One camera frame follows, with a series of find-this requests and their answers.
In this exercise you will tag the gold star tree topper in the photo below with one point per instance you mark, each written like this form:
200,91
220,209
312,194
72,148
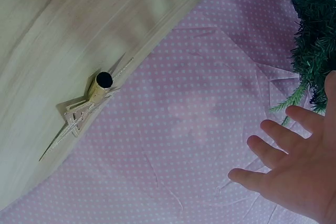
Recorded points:
97,94

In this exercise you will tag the green artificial Christmas tree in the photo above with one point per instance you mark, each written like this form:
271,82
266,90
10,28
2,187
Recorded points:
317,35

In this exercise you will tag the person's right thumb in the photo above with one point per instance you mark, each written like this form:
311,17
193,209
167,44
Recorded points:
331,103

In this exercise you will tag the person's right hand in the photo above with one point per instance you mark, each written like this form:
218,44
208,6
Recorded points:
304,179

